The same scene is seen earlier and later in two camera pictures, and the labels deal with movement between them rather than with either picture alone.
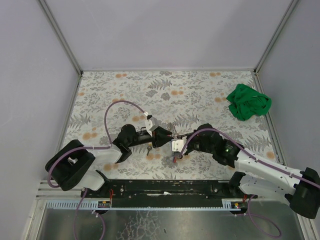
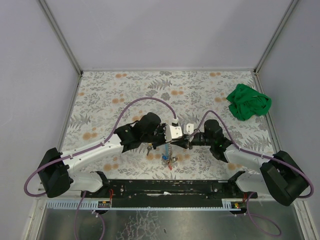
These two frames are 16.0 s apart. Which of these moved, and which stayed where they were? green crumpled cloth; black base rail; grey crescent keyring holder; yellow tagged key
Moved: grey crescent keyring holder
Stayed: yellow tagged key; green crumpled cloth; black base rail
